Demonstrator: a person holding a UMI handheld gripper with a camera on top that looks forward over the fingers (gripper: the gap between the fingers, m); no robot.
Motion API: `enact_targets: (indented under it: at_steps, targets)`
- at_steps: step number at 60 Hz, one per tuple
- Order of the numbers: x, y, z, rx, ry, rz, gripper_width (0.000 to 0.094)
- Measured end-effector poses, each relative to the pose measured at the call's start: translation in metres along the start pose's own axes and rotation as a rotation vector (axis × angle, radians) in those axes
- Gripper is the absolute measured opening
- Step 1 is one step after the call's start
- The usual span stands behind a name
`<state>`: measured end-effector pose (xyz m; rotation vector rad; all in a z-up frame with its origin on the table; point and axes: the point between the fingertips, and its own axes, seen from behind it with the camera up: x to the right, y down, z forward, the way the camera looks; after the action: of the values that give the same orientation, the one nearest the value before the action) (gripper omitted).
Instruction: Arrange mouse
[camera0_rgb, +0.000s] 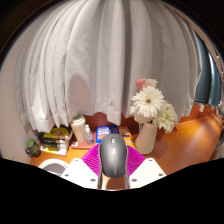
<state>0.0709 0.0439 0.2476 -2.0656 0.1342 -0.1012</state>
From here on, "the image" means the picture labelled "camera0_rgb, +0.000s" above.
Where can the flat red book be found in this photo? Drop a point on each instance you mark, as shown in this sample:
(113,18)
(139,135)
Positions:
(81,144)

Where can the orange cover book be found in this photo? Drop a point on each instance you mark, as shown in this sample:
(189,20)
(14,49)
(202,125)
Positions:
(126,133)

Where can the grey white-rimmed mouse pad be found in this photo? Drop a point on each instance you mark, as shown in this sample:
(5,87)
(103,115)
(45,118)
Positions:
(53,165)

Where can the dark glass window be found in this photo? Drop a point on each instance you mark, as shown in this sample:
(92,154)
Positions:
(205,76)

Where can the white pleated curtain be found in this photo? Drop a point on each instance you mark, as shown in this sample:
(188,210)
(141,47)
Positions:
(100,60)

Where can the white and yellow book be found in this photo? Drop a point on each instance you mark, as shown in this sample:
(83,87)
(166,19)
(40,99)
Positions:
(53,151)

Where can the beige lidded tumbler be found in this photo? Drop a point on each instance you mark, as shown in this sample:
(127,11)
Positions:
(78,130)

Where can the clear spray bottle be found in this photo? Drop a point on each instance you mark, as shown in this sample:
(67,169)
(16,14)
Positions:
(88,136)

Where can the white daisy flower bunch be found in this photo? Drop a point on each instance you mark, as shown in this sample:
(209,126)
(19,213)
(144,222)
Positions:
(148,101)

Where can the black computer mouse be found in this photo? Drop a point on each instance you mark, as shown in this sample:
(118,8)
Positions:
(113,155)

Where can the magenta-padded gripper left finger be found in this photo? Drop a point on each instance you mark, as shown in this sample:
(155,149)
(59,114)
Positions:
(77,171)

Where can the yellow and black book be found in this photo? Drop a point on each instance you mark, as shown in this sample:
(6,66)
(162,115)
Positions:
(58,133)

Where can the blue cover book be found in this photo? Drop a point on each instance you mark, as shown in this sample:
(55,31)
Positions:
(105,130)

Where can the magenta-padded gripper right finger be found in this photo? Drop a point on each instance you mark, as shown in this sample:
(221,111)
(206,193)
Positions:
(148,171)

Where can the cream ceramic vase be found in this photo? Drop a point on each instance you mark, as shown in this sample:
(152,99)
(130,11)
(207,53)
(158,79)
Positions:
(145,140)

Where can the dark green-rimmed mug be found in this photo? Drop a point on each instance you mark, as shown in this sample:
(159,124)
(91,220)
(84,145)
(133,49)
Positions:
(32,148)

